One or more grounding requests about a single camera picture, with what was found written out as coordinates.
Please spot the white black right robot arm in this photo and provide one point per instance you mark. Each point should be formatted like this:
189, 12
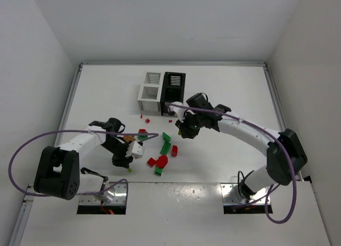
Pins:
283, 151

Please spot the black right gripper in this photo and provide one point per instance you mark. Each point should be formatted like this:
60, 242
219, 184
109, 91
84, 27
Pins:
186, 131

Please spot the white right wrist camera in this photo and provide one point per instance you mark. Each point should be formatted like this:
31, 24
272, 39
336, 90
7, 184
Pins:
179, 109

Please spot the black slatted container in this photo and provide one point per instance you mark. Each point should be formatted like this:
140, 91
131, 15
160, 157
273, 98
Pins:
172, 90

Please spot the green square lego brick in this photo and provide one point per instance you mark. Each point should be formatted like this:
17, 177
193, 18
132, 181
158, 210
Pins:
142, 134

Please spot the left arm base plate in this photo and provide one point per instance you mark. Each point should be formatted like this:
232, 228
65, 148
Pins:
115, 197

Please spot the white slatted container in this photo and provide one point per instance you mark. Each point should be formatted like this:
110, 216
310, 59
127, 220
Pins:
150, 93

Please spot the small red lego brick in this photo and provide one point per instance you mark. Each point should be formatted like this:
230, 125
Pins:
151, 162

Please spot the green lego plate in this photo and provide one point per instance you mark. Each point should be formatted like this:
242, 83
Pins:
165, 148

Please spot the red rectangular lego brick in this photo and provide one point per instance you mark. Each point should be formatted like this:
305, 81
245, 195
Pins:
174, 151

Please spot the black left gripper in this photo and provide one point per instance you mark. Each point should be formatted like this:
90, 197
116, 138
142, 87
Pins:
121, 160

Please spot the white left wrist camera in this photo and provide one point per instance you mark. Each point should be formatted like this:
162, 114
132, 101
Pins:
135, 150

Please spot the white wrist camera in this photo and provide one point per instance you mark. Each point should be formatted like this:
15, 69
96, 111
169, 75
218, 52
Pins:
135, 150
179, 109

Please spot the small green lego brick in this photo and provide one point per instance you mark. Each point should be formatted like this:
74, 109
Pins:
158, 171

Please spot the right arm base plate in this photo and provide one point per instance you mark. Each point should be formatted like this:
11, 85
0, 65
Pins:
233, 195

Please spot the red rounded lego brick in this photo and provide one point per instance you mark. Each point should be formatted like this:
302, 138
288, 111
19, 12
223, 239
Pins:
162, 161

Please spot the green slope lego brick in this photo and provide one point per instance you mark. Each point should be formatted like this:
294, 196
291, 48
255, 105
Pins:
166, 137

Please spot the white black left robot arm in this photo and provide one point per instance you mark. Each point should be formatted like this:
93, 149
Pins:
58, 172

